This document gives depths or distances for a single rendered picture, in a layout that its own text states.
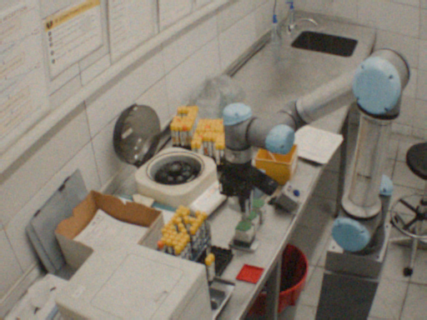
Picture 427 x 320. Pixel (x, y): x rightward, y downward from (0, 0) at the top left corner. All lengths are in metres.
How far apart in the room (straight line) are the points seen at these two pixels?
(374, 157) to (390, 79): 0.22
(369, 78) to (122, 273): 0.71
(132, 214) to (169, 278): 0.55
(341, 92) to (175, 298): 0.65
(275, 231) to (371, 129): 0.67
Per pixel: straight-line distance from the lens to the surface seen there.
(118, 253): 1.23
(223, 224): 1.73
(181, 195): 1.69
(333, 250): 1.51
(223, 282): 1.47
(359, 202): 1.26
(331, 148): 2.07
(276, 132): 1.31
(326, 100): 1.33
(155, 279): 1.15
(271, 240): 1.66
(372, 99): 1.08
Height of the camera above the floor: 2.00
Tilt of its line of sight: 34 degrees down
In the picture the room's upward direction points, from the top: 5 degrees counter-clockwise
